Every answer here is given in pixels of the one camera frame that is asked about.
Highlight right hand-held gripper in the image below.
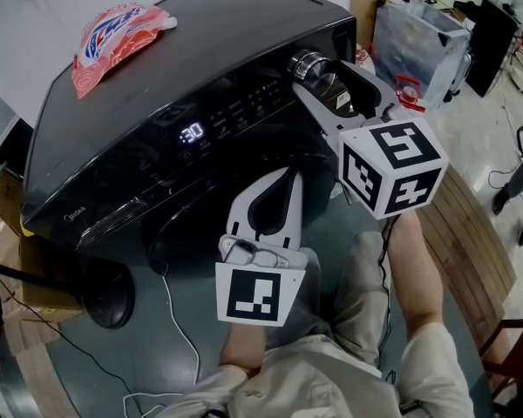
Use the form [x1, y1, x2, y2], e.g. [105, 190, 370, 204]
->
[291, 58, 451, 221]

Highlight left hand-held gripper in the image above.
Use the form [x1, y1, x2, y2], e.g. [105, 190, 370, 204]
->
[214, 165, 309, 328]

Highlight brushed silver metal control knob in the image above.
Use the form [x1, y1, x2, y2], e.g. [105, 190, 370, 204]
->
[286, 49, 333, 83]

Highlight black washing machine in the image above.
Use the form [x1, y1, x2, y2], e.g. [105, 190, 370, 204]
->
[20, 0, 358, 270]

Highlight person's left forearm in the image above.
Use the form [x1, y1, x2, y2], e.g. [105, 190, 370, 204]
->
[219, 321, 270, 377]

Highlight person's right forearm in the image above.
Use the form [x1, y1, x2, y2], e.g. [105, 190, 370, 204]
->
[384, 208, 446, 344]

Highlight grey plastic storage bag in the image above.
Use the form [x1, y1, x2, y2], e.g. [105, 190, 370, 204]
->
[370, 0, 472, 111]

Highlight wooden board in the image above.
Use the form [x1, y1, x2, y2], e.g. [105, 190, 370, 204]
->
[349, 0, 414, 48]

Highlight silver suitcase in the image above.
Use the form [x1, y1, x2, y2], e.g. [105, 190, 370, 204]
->
[443, 49, 477, 103]

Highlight person's grey trousers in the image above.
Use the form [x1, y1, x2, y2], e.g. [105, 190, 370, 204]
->
[264, 227, 392, 370]

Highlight black cabinet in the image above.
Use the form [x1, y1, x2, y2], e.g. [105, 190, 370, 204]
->
[452, 0, 519, 99]

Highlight person's white shirt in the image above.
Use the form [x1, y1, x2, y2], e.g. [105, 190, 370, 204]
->
[164, 321, 477, 418]

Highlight wooden slat bench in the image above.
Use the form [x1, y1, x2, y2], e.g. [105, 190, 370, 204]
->
[412, 166, 519, 353]

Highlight black standing fan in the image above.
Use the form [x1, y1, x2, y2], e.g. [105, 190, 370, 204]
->
[486, 0, 523, 30]

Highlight pink detergent pouch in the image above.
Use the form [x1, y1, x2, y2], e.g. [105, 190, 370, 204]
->
[71, 2, 179, 100]

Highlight brown cardboard box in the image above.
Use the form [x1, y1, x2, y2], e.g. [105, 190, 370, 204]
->
[0, 171, 89, 322]

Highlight wooden chair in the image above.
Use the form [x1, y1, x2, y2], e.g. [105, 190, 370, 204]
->
[478, 317, 523, 405]

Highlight white cable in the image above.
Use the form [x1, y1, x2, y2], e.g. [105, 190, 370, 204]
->
[121, 273, 202, 418]

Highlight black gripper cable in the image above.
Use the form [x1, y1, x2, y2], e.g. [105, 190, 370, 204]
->
[376, 217, 398, 383]

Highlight black floor cable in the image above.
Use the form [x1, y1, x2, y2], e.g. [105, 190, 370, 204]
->
[0, 275, 141, 418]

